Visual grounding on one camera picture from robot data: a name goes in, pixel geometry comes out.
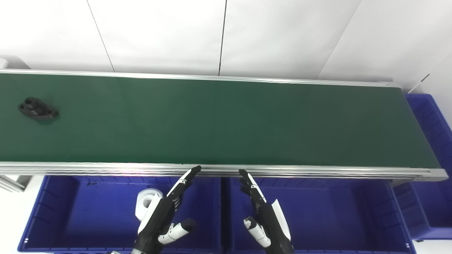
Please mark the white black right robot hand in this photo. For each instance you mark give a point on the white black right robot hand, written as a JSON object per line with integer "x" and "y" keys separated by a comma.
{"x": 270, "y": 225}

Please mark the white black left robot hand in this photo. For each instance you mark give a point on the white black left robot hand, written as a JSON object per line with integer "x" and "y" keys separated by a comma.
{"x": 159, "y": 218}

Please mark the black flanged part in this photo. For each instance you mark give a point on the black flanged part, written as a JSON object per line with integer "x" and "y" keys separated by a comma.
{"x": 38, "y": 109}

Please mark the white round part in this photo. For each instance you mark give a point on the white round part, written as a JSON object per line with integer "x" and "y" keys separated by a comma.
{"x": 146, "y": 201}

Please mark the green conveyor belt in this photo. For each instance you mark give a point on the green conveyor belt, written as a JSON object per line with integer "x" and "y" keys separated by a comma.
{"x": 219, "y": 120}
{"x": 282, "y": 172}

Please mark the blue plastic bin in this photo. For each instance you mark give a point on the blue plastic bin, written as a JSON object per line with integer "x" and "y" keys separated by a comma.
{"x": 335, "y": 218}
{"x": 434, "y": 197}
{"x": 95, "y": 215}

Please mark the aluminium conveyor leg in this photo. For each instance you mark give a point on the aluminium conveyor leg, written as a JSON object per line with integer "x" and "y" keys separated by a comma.
{"x": 12, "y": 182}

